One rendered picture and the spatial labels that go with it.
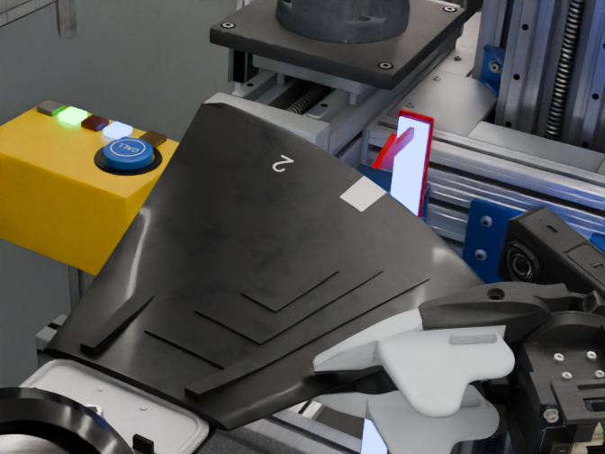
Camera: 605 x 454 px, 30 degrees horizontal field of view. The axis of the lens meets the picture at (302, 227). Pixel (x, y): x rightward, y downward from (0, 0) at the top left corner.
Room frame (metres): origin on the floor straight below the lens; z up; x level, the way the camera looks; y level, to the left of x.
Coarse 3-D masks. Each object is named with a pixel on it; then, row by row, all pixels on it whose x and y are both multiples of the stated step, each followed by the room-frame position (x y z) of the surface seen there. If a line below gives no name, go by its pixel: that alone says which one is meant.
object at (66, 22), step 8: (56, 0) 0.37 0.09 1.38; (64, 0) 0.37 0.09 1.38; (72, 0) 0.37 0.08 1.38; (56, 8) 0.37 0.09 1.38; (64, 8) 0.37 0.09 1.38; (72, 8) 0.37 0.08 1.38; (64, 16) 0.37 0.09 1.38; (72, 16) 0.37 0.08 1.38; (64, 24) 0.37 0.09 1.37; (72, 24) 0.37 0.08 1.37; (64, 32) 0.37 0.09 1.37; (72, 32) 0.37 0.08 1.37
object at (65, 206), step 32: (0, 128) 0.84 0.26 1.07; (32, 128) 0.84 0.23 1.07; (64, 128) 0.85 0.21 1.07; (0, 160) 0.80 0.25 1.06; (32, 160) 0.79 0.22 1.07; (64, 160) 0.79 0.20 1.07; (96, 160) 0.79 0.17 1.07; (160, 160) 0.80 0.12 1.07; (0, 192) 0.80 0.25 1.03; (32, 192) 0.79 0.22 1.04; (64, 192) 0.77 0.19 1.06; (96, 192) 0.76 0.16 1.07; (128, 192) 0.75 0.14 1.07; (0, 224) 0.80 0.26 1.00; (32, 224) 0.79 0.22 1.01; (64, 224) 0.77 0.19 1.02; (96, 224) 0.76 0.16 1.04; (128, 224) 0.75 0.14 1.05; (64, 256) 0.77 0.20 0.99; (96, 256) 0.76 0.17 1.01
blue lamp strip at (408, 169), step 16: (400, 128) 0.68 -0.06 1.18; (416, 128) 0.67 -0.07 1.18; (416, 144) 0.67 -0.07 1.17; (400, 160) 0.68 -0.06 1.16; (416, 160) 0.67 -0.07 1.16; (400, 176) 0.68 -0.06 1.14; (416, 176) 0.67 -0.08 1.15; (400, 192) 0.68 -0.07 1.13; (416, 192) 0.67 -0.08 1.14; (416, 208) 0.67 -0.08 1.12; (368, 432) 0.68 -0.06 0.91; (368, 448) 0.68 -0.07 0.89; (384, 448) 0.67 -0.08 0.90
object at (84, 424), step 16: (0, 400) 0.29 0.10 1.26; (16, 400) 0.30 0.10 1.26; (32, 400) 0.30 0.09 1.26; (48, 400) 0.31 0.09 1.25; (64, 400) 0.31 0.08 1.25; (0, 416) 0.29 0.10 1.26; (16, 416) 0.29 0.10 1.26; (32, 416) 0.30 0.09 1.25; (48, 416) 0.30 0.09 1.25; (64, 416) 0.31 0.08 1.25; (80, 416) 0.31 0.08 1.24; (96, 416) 0.31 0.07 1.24; (0, 432) 0.29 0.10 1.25; (16, 432) 0.30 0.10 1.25; (32, 432) 0.30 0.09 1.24; (48, 432) 0.30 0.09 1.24; (64, 432) 0.30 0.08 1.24; (80, 432) 0.30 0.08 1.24; (96, 432) 0.31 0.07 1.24; (112, 432) 0.31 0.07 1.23; (0, 448) 0.29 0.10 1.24; (16, 448) 0.29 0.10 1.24; (32, 448) 0.30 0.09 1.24; (48, 448) 0.30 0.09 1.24; (64, 448) 0.30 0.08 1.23; (80, 448) 0.30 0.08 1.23; (96, 448) 0.30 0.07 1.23; (112, 448) 0.31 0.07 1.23; (128, 448) 0.31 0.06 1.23
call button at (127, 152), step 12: (108, 144) 0.81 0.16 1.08; (120, 144) 0.81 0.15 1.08; (132, 144) 0.81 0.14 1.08; (144, 144) 0.81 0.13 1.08; (108, 156) 0.79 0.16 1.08; (120, 156) 0.79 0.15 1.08; (132, 156) 0.79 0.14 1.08; (144, 156) 0.79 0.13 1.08; (120, 168) 0.78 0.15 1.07; (132, 168) 0.78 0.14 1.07
